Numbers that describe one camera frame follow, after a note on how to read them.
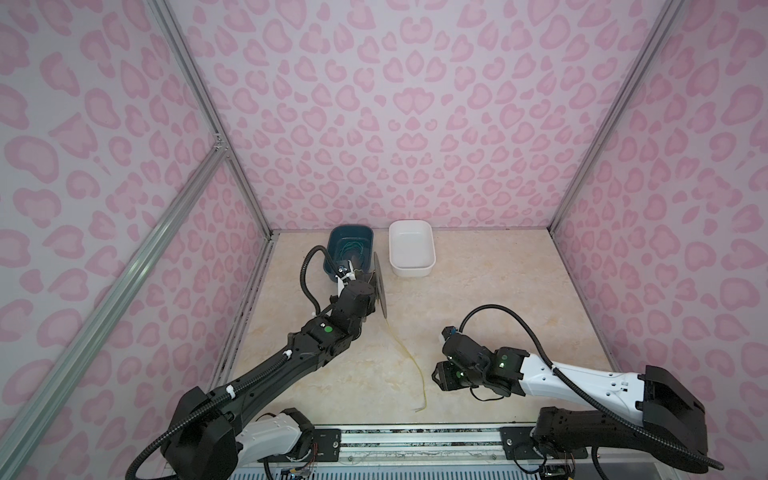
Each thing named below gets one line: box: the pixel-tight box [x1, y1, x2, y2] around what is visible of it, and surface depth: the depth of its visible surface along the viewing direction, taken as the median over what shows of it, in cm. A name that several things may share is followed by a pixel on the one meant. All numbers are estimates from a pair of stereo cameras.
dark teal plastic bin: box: [323, 224, 374, 282], surface depth 116 cm
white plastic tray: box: [388, 219, 436, 278], surface depth 113 cm
